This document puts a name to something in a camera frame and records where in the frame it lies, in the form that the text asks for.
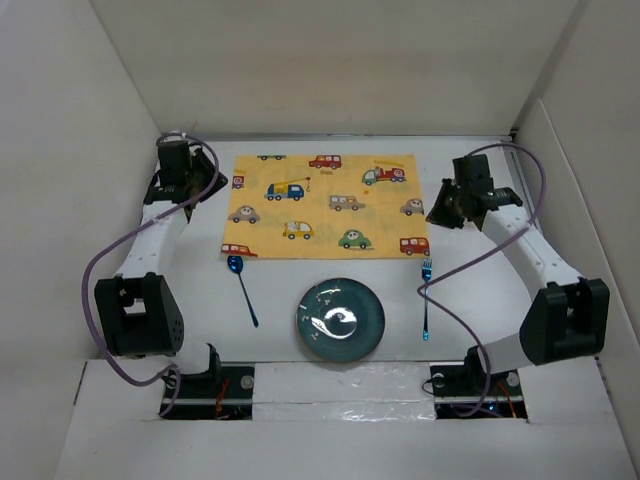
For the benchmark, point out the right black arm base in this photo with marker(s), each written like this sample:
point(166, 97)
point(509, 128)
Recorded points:
point(455, 394)

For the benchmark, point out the blue metal fork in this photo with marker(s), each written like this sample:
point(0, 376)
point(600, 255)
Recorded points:
point(426, 274)

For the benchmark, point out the blue metal spoon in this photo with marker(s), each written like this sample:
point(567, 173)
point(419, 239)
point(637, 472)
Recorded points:
point(236, 265)

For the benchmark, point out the yellow car-print cloth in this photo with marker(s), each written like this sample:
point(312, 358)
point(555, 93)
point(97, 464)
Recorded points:
point(326, 206)

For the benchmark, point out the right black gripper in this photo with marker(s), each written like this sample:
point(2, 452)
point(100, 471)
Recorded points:
point(437, 214)

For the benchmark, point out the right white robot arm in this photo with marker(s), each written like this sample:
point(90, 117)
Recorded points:
point(568, 315)

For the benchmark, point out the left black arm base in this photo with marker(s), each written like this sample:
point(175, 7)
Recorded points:
point(228, 397)

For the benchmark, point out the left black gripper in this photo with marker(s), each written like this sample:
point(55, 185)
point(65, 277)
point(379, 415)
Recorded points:
point(199, 161)

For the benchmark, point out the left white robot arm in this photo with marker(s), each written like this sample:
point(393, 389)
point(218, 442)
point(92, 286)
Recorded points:
point(129, 308)

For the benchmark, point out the dark teal ceramic plate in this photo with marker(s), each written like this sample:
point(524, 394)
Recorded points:
point(340, 320)

